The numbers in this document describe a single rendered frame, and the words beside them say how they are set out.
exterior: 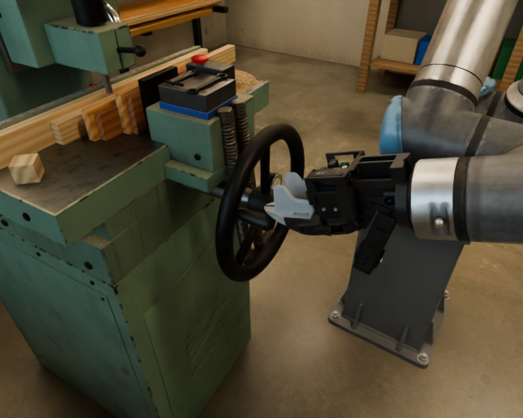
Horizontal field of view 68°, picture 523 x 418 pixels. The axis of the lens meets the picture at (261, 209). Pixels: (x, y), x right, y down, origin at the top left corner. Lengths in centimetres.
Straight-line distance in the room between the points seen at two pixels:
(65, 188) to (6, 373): 108
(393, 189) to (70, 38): 59
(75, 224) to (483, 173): 52
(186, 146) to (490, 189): 46
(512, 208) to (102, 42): 63
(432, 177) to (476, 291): 142
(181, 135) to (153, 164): 7
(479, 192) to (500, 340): 131
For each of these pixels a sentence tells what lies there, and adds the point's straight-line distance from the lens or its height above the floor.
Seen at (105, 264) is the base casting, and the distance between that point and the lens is 70.
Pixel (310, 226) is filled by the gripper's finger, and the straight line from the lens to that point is 49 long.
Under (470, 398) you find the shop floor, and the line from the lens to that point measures 152.
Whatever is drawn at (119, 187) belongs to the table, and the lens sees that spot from 65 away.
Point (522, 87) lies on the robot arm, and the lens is 106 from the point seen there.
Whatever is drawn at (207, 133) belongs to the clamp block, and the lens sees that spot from 64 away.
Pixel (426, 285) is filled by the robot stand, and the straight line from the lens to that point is 130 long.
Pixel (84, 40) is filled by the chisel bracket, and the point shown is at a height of 105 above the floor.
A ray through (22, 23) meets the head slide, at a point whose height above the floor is 107.
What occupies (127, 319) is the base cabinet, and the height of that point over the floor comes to 62.
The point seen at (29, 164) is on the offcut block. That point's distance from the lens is 66.
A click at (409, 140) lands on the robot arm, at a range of 54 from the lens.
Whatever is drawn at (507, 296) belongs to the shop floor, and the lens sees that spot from 188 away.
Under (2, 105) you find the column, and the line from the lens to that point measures 93.
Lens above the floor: 123
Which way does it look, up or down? 37 degrees down
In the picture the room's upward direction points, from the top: straight up
